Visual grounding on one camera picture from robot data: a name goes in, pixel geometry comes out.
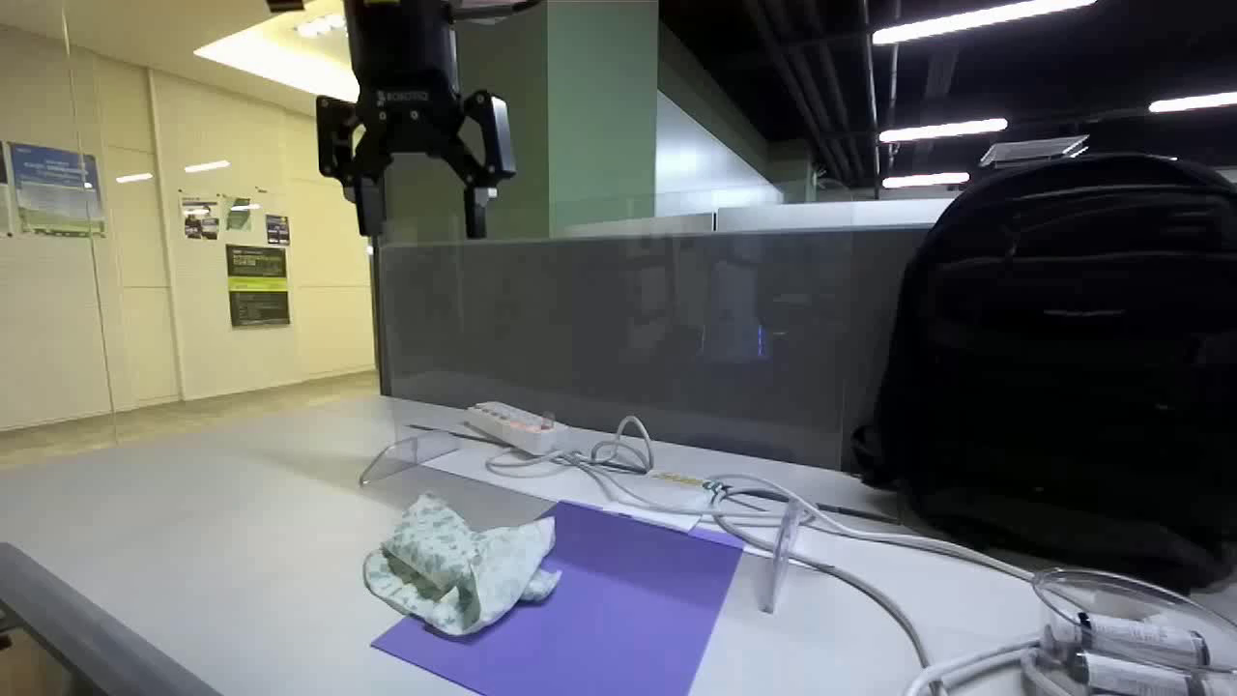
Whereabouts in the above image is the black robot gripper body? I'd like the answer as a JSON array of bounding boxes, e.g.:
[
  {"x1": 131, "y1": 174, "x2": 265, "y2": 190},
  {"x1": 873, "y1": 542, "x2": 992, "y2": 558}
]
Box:
[{"x1": 342, "y1": 0, "x2": 465, "y2": 155}]

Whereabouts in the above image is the white green patterned cloth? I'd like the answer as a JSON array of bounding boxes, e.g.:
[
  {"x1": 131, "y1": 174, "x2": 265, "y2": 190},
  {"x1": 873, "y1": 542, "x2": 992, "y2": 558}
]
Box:
[{"x1": 364, "y1": 493, "x2": 560, "y2": 636}]

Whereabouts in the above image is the white power strip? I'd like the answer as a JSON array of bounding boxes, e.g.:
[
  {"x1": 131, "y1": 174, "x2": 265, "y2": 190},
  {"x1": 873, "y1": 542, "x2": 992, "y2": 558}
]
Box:
[{"x1": 465, "y1": 400, "x2": 565, "y2": 457}]

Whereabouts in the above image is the grey desk partition panel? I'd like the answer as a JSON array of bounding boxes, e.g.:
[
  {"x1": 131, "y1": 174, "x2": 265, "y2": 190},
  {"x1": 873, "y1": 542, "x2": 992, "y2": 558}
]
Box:
[{"x1": 373, "y1": 229, "x2": 918, "y2": 466}]

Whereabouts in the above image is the purple paper sheet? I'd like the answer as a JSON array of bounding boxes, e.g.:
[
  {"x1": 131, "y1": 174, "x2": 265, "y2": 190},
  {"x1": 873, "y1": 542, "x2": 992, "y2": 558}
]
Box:
[{"x1": 373, "y1": 502, "x2": 743, "y2": 696}]

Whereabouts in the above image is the black backpack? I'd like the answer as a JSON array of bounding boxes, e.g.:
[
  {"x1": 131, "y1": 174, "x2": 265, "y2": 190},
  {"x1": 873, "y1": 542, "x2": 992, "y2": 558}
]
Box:
[{"x1": 845, "y1": 145, "x2": 1237, "y2": 592}]

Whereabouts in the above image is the dark wall notice board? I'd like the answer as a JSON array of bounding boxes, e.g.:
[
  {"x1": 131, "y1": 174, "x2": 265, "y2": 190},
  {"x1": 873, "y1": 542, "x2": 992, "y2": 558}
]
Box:
[{"x1": 224, "y1": 244, "x2": 289, "y2": 327}]

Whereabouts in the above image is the blue wall poster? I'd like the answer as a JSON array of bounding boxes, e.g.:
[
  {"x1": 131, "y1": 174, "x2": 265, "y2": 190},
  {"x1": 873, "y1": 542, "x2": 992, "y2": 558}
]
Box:
[{"x1": 6, "y1": 143, "x2": 105, "y2": 237}]

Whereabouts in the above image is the white power cable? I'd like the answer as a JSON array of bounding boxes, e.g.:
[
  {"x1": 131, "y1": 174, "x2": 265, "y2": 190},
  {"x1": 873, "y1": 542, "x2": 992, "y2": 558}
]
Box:
[{"x1": 484, "y1": 412, "x2": 1237, "y2": 672}]

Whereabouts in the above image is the white cable bundle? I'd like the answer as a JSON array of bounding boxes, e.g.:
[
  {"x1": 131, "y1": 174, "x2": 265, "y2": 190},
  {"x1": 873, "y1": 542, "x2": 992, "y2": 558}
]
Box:
[{"x1": 905, "y1": 608, "x2": 1237, "y2": 696}]

